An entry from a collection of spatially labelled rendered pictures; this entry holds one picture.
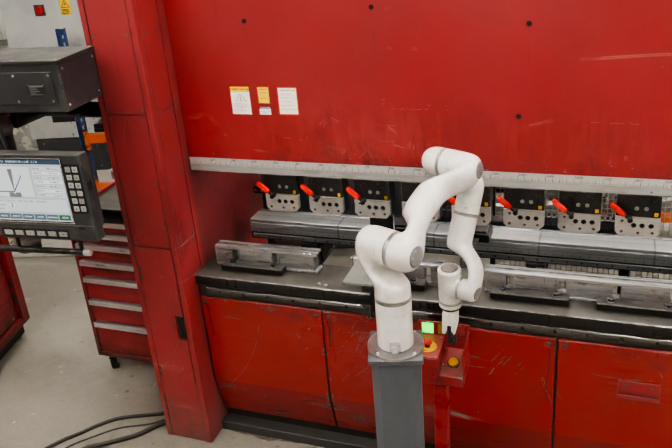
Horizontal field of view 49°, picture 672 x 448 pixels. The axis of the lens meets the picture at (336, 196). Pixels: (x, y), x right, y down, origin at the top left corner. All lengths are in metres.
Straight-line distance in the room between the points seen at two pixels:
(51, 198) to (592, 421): 2.29
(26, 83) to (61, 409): 2.00
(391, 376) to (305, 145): 1.03
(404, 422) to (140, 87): 1.61
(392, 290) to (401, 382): 0.33
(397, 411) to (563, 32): 1.40
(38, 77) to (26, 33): 4.79
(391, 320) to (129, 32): 1.48
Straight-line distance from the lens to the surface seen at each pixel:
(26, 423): 4.30
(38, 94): 2.90
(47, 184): 3.00
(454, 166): 2.44
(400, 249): 2.25
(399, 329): 2.42
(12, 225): 3.19
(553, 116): 2.73
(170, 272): 3.31
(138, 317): 4.10
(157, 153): 3.08
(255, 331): 3.40
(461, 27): 2.69
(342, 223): 3.43
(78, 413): 4.24
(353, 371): 3.31
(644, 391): 3.10
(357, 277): 2.93
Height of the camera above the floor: 2.43
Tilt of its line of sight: 23 degrees down
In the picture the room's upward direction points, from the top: 5 degrees counter-clockwise
